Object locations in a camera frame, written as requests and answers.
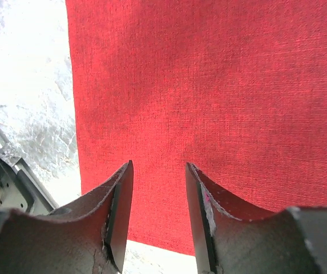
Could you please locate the dark red cloth napkin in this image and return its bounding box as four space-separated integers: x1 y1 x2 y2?
66 1 327 255

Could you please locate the grey aluminium frame rail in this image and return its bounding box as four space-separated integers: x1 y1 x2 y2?
0 129 58 215

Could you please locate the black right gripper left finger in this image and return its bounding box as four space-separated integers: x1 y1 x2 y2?
0 162 134 273

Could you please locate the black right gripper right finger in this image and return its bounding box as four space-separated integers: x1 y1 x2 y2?
185 163 327 273

